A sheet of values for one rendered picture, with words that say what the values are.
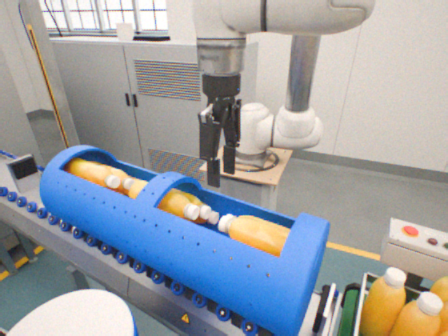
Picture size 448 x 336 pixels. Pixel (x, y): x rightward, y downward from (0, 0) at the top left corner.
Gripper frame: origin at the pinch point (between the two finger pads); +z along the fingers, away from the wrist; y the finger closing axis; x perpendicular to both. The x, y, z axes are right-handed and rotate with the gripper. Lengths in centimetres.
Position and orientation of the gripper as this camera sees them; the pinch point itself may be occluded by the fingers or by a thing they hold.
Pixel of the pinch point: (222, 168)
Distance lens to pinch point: 61.1
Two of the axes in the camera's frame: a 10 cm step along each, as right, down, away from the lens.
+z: -0.1, 8.8, 4.8
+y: -5.0, 4.1, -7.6
